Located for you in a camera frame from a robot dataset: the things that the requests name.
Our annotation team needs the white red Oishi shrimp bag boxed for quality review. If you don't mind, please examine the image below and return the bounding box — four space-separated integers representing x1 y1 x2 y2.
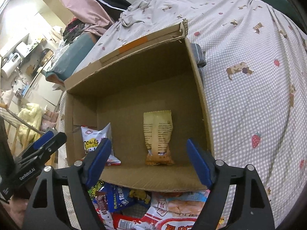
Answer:
151 190 210 217

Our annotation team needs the yellow blanket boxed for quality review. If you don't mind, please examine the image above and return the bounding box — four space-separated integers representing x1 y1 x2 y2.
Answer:
18 103 42 144

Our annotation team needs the pile of clothes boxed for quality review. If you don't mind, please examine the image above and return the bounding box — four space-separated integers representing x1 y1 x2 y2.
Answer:
62 18 92 45

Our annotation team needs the blue Lonely God chips bag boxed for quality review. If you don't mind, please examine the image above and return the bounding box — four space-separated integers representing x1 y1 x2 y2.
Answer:
88 180 151 213

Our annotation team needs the red white chocolate bar packet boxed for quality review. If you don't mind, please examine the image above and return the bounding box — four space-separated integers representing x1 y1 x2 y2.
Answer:
92 195 113 228

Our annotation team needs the brown cardboard box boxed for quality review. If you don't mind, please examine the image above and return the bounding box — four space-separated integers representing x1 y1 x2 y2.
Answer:
64 20 213 192

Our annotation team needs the white Power Life snack bag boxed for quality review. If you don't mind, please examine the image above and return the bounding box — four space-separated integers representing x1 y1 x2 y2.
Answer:
81 123 121 166

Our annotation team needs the checked bed quilt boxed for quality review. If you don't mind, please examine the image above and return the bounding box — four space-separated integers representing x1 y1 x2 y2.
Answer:
73 0 306 226

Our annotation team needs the white water heater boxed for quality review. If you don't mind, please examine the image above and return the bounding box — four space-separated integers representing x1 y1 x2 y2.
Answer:
1 53 22 79

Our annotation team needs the large red snack bag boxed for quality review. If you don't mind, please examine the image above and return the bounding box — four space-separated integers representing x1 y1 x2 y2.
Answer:
111 207 226 230

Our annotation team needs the beige brown snack pouch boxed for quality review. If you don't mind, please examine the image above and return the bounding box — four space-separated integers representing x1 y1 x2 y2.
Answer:
143 110 174 166

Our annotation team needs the wooden rack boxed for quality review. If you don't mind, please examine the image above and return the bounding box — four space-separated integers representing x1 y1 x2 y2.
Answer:
1 103 45 156

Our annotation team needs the pink hanging curtain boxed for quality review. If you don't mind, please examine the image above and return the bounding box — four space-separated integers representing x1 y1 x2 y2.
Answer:
60 0 113 36

